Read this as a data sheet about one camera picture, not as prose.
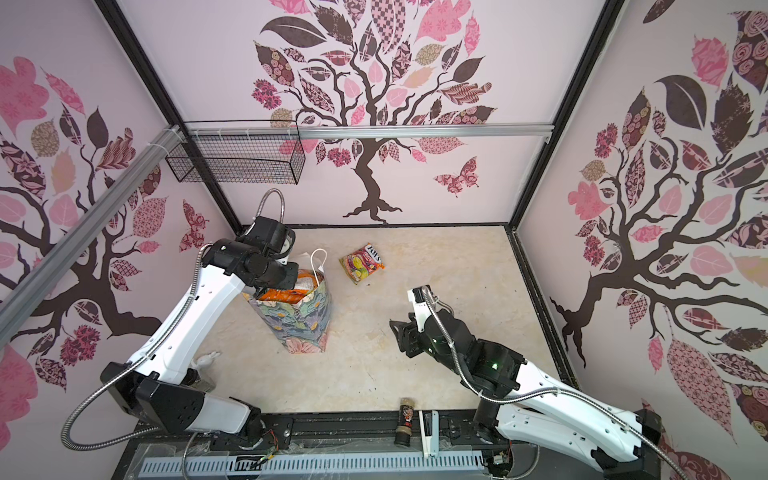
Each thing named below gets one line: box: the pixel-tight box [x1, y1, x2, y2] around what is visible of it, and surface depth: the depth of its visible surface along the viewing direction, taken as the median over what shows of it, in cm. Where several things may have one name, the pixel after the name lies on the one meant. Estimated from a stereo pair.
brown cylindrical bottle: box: [394, 397, 415, 447], surface depth 74 cm
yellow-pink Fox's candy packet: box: [339, 243, 386, 285], surface depth 108 cm
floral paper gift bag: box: [242, 270, 332, 354], surface depth 76 cm
